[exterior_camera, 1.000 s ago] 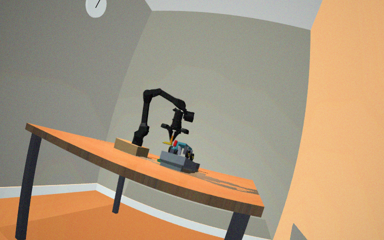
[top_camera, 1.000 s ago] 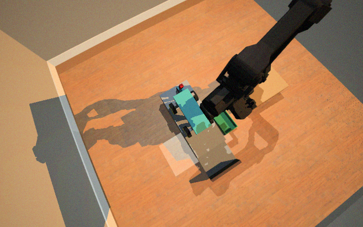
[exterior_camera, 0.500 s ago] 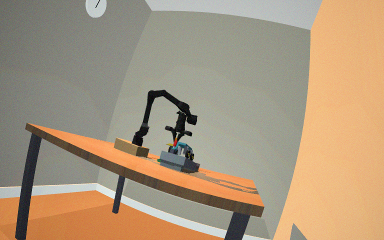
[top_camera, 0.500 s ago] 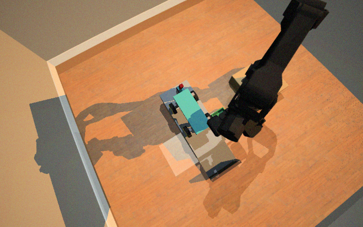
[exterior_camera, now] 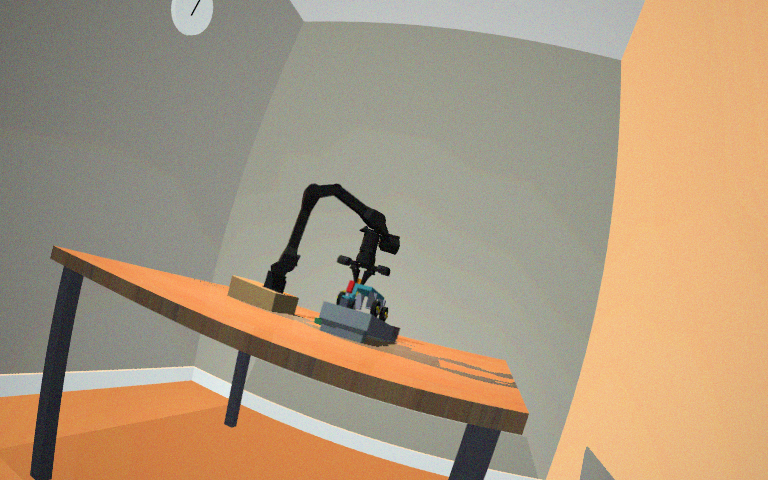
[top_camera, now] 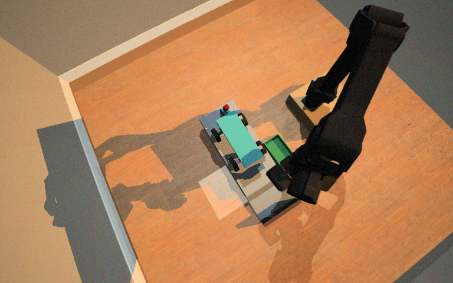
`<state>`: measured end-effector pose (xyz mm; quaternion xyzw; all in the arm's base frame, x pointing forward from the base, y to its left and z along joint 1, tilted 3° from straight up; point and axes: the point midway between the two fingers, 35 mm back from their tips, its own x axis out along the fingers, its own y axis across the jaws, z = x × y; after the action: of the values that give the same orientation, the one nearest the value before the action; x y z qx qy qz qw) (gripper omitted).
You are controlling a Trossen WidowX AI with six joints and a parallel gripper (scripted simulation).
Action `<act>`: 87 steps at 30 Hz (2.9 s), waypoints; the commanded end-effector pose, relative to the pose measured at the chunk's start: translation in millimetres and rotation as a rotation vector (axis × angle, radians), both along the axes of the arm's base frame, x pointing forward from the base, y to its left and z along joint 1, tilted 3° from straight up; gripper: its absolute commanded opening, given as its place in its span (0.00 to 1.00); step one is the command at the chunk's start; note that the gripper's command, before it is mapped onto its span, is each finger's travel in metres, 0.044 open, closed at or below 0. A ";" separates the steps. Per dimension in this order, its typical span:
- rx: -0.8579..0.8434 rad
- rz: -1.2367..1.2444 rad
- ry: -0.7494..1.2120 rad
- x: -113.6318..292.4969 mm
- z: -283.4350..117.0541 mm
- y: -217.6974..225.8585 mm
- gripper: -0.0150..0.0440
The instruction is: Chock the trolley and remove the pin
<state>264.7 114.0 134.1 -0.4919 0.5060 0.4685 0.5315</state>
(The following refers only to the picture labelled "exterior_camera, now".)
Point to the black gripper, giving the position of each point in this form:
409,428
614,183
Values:
366,257

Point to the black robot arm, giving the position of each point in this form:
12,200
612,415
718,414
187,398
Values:
275,279

